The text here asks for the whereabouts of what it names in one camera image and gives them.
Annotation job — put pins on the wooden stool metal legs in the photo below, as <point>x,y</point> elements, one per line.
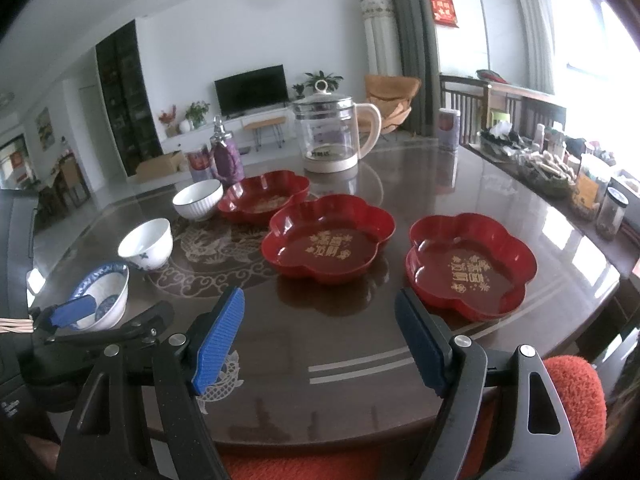
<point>265,122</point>

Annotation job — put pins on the amber filled jar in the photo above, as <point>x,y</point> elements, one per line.
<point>590,190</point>

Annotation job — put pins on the purple bottle silver cap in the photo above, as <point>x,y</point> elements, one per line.
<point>227,160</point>

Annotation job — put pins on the wooden slatted bench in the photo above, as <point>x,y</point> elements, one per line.
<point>500,92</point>

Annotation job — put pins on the large green potted plant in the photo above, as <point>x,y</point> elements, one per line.
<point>322,80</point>

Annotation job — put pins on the white sheer curtain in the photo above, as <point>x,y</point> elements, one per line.
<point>535,30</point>

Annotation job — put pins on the red flower-shaped plate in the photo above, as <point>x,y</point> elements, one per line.
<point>470,280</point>
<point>325,255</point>
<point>260,205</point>

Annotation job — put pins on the cardboard box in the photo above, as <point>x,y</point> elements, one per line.
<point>160,165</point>

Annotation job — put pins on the glass electric kettle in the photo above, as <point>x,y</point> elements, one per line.
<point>325,135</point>

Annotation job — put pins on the green leafy potted plant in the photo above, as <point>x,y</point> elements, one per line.
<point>197,112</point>

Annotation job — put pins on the tray of small things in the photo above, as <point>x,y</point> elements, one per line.
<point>500,142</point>

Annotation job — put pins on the white television cabinet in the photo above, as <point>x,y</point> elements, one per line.
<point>260,111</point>

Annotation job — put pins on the white vase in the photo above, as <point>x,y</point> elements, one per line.
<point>186,126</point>

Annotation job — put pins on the white canister dark label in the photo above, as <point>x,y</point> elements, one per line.
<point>449,130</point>

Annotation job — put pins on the white ribbed bowl dark rim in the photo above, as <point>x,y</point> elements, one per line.
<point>197,205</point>

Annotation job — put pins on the black display cabinet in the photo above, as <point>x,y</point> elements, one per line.
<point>125,100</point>

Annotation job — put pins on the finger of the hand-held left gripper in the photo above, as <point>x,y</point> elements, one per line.
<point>72,312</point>
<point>142,324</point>

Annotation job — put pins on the orange lounge chair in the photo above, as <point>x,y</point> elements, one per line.
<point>390,92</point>

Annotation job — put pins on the red wall calendar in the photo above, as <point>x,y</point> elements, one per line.
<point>443,7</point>

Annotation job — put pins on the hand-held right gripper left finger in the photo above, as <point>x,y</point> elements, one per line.
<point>220,340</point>

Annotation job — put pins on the red flower arrangement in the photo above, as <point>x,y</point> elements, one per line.
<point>167,116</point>

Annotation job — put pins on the white standing air conditioner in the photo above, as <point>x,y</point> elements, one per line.
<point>380,40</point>

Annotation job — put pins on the white bowl blue flower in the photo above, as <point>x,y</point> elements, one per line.
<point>145,247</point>

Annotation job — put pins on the grey curtain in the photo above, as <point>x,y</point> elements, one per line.
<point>415,35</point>

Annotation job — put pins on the glass jar black lid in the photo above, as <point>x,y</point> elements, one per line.
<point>611,215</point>

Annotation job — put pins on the white canister red print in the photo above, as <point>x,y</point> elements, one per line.
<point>200,165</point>

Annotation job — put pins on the blue patterned bowl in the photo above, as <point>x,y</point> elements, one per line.
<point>107,290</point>

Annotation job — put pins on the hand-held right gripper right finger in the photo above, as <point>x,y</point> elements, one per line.
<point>420,345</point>

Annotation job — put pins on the black television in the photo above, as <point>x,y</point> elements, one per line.
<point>250,90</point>

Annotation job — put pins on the framed wall picture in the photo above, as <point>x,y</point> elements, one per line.
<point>45,129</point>

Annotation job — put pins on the small green potted plant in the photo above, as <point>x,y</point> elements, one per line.
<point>298,91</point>

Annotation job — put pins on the basket of snacks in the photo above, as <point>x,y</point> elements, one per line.
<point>545,172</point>

